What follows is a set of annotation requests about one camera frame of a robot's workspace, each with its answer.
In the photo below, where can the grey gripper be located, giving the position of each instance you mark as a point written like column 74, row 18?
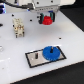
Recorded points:
column 41, row 6

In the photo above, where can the small red gear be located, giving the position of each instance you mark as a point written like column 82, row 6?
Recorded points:
column 47, row 20

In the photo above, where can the large blue gear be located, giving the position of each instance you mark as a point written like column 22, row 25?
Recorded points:
column 51, row 53

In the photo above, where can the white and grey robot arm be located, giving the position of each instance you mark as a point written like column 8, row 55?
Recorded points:
column 28, row 4

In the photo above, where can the left metal peg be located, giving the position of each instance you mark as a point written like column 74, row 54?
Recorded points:
column 37, row 55

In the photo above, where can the beige electrical connector block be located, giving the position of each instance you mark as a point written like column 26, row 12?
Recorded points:
column 18, row 27

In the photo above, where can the black-framed metal peg base plate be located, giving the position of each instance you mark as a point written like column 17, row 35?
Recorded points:
column 41, row 60

